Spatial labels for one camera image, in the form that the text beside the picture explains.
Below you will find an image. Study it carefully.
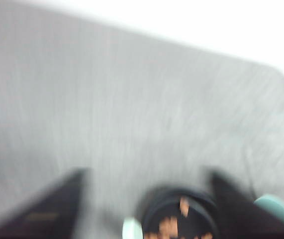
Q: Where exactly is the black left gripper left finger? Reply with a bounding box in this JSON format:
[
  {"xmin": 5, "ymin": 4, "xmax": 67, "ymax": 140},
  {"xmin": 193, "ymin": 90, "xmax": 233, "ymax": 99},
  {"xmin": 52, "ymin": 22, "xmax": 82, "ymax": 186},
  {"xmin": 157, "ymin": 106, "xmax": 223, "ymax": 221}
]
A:
[{"xmin": 0, "ymin": 169, "xmax": 87, "ymax": 239}]

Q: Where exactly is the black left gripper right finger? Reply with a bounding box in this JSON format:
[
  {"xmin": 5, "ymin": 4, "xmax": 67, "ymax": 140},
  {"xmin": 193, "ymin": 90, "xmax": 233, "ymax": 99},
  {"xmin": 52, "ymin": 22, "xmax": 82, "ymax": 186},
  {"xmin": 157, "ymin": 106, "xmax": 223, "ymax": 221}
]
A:
[{"xmin": 209, "ymin": 170, "xmax": 284, "ymax": 239}]

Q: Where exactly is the green ceramic bowl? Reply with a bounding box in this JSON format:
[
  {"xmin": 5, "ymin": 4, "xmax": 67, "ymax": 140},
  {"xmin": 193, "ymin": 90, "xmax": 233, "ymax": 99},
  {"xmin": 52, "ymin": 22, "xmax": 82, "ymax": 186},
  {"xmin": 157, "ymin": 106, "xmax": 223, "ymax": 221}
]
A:
[{"xmin": 254, "ymin": 194, "xmax": 284, "ymax": 222}]

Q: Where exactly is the black frying pan green handle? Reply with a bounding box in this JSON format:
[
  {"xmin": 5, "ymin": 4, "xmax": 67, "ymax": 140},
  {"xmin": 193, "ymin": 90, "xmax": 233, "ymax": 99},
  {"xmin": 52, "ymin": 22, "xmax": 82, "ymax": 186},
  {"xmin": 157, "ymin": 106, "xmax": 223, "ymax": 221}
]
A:
[{"xmin": 121, "ymin": 186, "xmax": 223, "ymax": 239}]

